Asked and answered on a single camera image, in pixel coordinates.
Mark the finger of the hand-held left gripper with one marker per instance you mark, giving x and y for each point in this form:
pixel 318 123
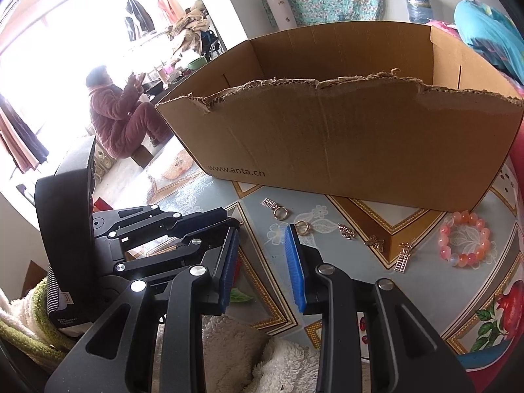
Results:
pixel 172 219
pixel 172 254

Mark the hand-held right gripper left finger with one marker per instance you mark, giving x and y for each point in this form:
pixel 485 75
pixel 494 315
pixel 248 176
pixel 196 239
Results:
pixel 227 290

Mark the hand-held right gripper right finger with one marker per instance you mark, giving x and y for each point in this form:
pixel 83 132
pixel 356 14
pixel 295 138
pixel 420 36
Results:
pixel 295 270

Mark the gold leaf charm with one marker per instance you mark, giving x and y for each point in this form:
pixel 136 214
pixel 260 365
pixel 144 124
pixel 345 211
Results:
pixel 346 232

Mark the silver ladder charm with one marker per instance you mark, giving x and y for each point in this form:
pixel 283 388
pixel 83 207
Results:
pixel 268 203
pixel 402 256

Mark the gold butterfly charm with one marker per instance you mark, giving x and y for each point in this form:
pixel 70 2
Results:
pixel 374 242

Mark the brown cardboard box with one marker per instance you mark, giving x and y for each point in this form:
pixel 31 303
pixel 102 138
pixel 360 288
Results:
pixel 348 143

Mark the brown stool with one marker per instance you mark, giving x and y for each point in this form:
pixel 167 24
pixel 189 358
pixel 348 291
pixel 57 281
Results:
pixel 139 156

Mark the hanging curtains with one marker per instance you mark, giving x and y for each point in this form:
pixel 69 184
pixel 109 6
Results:
pixel 20 139

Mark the fruit patterned tablecloth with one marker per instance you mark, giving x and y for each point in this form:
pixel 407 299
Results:
pixel 430 294

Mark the pile of beige clothes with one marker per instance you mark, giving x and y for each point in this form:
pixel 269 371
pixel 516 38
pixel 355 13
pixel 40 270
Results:
pixel 190 28

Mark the dark hanging jacket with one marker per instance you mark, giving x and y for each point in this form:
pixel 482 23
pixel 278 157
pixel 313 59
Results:
pixel 137 18

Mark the pink hanging garment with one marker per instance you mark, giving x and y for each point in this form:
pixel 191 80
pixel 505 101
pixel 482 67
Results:
pixel 170 4

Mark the white upright panel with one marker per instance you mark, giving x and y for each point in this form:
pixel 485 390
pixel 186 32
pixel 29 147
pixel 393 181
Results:
pixel 280 12

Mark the blue water bottle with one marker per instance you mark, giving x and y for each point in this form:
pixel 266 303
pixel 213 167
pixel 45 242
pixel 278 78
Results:
pixel 417 4

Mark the blue patterned quilt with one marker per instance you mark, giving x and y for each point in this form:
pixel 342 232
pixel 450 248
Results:
pixel 487 28

